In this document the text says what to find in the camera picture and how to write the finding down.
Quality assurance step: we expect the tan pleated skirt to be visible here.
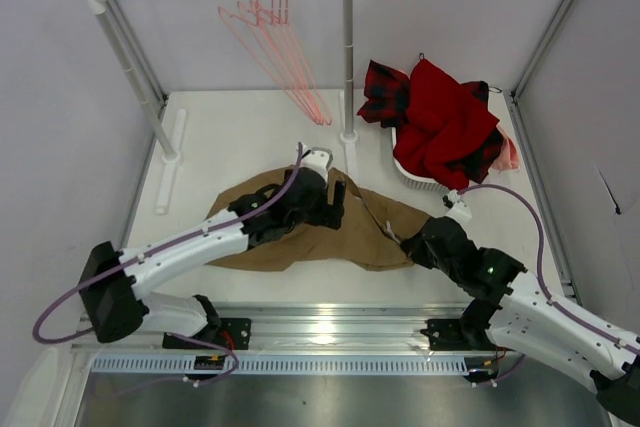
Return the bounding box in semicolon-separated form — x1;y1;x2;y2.
210;168;430;272

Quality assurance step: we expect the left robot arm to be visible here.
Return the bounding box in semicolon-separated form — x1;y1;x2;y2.
79;167;347;349

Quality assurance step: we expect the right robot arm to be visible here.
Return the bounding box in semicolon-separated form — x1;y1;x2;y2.
401;217;639;426

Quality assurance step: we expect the white laundry basket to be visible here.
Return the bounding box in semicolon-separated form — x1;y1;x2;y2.
390;127;449;192

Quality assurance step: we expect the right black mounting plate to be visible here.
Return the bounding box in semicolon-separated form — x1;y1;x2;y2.
419;318;496;351

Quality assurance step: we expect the black mounting plate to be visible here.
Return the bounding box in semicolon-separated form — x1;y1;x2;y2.
419;318;496;351
162;318;252;351

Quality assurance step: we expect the red black plaid garment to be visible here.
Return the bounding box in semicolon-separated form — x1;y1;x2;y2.
356;59;506;183

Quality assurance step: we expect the pink garment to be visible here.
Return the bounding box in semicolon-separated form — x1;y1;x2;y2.
491;130;521;172

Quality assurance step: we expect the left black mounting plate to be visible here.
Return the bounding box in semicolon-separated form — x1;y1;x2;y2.
162;318;252;351

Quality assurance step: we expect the silver clothes rack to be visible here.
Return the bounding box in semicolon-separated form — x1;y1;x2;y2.
85;0;358;220

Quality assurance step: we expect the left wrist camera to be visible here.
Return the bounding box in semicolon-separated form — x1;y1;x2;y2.
300;145;333;183

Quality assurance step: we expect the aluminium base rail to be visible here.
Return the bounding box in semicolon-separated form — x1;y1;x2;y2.
69;301;476;354

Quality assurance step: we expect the pink wire hanger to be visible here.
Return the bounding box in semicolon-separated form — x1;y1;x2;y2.
249;0;330;126
234;0;326;126
259;0;333;126
217;0;321;126

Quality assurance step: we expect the white slotted cable duct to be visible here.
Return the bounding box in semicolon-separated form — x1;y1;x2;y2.
91;354;469;376

